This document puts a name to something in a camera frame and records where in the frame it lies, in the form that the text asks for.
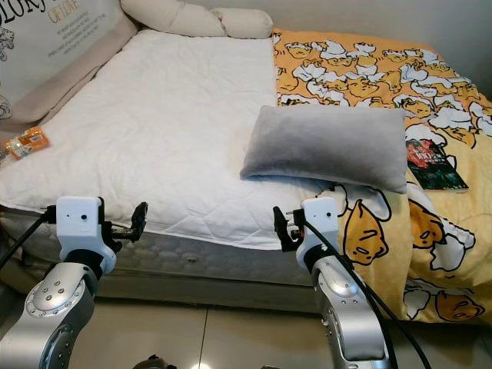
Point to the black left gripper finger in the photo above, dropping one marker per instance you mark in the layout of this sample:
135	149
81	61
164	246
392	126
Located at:
141	219

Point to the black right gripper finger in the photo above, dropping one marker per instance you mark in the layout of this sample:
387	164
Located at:
280	225
297	215

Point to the grey plush pillow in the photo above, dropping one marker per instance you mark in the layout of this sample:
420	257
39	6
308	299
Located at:
323	146

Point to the dark cover book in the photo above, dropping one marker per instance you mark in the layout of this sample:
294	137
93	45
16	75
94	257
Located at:
434	165

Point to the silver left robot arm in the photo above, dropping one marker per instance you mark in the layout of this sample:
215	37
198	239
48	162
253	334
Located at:
46	315

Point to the grey quilted mattress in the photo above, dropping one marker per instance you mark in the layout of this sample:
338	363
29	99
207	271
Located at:
200	257

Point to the white quilted mattress pad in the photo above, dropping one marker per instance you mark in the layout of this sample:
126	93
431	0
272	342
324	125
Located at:
161	131

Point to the beige bed base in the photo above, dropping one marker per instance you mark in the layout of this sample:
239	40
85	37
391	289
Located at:
223	298

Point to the orange snack packet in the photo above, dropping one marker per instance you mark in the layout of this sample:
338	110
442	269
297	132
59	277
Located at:
28	144

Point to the black robot foot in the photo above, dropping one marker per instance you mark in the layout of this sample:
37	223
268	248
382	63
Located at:
154	363

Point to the yellow cartoon print blanket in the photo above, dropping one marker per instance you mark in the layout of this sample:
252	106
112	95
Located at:
361	77

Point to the beige padded bed bumper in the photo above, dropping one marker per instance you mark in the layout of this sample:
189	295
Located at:
69	81

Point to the beige segmented bolster cushion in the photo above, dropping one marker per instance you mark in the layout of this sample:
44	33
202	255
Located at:
177	19

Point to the grey printed headboard fabric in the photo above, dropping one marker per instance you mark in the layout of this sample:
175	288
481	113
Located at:
46	38

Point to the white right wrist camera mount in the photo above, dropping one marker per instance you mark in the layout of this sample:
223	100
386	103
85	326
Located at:
321	223

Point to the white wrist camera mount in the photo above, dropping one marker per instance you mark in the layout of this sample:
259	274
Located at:
81	223
321	223

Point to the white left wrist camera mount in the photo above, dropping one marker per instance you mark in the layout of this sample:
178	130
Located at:
81	223

